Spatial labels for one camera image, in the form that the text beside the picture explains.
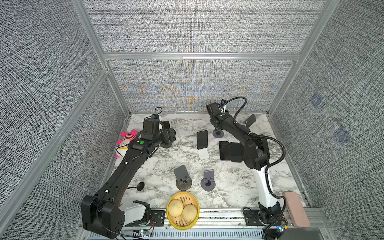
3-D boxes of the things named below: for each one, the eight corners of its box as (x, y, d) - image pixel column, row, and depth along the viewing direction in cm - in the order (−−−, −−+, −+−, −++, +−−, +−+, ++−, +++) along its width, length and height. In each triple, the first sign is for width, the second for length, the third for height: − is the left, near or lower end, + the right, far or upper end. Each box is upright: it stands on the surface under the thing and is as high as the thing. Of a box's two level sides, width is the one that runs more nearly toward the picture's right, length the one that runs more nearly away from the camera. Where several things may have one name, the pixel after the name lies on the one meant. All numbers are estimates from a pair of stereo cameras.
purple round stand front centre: (201, 191, 84) (202, 184, 75) (200, 177, 89) (201, 169, 80) (213, 191, 84) (215, 184, 75) (211, 177, 89) (214, 169, 80)
